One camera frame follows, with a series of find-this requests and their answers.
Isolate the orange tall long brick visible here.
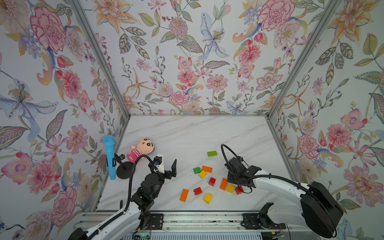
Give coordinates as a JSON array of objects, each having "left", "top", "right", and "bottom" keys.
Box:
[{"left": 220, "top": 178, "right": 228, "bottom": 191}]

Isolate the blue toy microphone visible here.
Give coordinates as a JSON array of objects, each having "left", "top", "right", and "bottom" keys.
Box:
[{"left": 103, "top": 135, "right": 117, "bottom": 181}]

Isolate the red long brick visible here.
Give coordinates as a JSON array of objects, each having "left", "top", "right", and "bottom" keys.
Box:
[{"left": 194, "top": 188, "right": 203, "bottom": 196}]

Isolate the yellow brick near green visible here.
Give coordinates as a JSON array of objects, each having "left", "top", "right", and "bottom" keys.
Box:
[{"left": 198, "top": 171, "right": 207, "bottom": 179}]

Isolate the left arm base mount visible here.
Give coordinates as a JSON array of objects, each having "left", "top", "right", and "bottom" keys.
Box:
[{"left": 138, "top": 213, "right": 164, "bottom": 230}]

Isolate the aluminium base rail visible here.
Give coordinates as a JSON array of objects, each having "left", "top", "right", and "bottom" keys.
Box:
[{"left": 73, "top": 211, "right": 312, "bottom": 234}]

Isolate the dark green square brick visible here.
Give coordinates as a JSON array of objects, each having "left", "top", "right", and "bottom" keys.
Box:
[{"left": 193, "top": 167, "right": 202, "bottom": 174}]

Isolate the orange brick near green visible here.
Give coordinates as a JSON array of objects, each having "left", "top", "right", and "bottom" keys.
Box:
[{"left": 202, "top": 166, "right": 213, "bottom": 173}]

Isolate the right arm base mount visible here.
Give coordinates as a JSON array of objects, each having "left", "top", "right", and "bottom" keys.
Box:
[{"left": 241, "top": 203, "right": 286, "bottom": 230}]

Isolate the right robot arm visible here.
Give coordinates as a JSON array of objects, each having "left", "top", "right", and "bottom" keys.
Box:
[{"left": 225, "top": 157, "right": 344, "bottom": 239}]

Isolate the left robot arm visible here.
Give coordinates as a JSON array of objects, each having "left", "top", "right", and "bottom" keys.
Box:
[{"left": 69, "top": 155, "right": 177, "bottom": 240}]

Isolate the red square brick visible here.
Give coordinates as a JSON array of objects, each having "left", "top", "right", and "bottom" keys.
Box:
[
  {"left": 235, "top": 186, "right": 244, "bottom": 195},
  {"left": 209, "top": 178, "right": 216, "bottom": 187}
]

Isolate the lime green long brick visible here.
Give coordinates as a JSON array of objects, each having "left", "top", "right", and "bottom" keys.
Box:
[{"left": 207, "top": 151, "right": 218, "bottom": 157}]

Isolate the orange flat brick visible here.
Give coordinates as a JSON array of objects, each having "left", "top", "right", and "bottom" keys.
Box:
[{"left": 180, "top": 189, "right": 189, "bottom": 202}]

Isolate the yellow square brick right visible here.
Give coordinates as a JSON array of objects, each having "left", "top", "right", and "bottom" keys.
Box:
[{"left": 227, "top": 184, "right": 235, "bottom": 194}]

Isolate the red square brick centre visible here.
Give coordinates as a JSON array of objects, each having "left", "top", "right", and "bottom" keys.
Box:
[{"left": 209, "top": 178, "right": 216, "bottom": 187}]

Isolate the plush doll pink dress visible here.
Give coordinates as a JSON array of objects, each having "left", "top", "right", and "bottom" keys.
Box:
[{"left": 127, "top": 138, "right": 155, "bottom": 164}]

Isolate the red square brick right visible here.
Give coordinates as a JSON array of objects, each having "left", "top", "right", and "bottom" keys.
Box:
[{"left": 235, "top": 186, "right": 244, "bottom": 195}]

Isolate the yellow brick front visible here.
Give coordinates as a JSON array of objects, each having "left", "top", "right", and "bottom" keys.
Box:
[{"left": 204, "top": 194, "right": 213, "bottom": 204}]

